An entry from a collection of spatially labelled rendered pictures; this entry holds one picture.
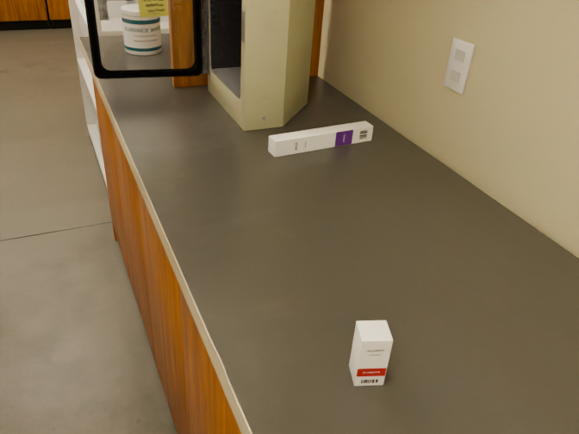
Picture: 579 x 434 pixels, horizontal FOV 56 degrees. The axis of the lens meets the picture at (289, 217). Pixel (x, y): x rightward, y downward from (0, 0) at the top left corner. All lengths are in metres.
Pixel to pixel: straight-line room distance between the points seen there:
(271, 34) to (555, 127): 0.67
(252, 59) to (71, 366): 1.28
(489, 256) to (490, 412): 0.36
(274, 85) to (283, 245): 0.55
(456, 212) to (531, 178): 0.17
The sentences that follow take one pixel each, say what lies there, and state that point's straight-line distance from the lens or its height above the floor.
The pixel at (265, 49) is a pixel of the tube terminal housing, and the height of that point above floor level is 1.15.
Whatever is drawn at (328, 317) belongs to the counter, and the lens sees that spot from 0.85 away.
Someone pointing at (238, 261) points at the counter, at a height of 0.94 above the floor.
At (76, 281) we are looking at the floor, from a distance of 2.49.
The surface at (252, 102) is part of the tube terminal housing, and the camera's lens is 1.41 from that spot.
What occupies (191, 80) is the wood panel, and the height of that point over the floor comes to 0.96.
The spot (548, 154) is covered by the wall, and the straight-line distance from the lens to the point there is 1.20.
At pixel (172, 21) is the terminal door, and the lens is 1.63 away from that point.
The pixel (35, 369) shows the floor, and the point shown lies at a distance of 2.16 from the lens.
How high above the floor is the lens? 1.51
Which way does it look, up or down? 32 degrees down
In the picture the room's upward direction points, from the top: 4 degrees clockwise
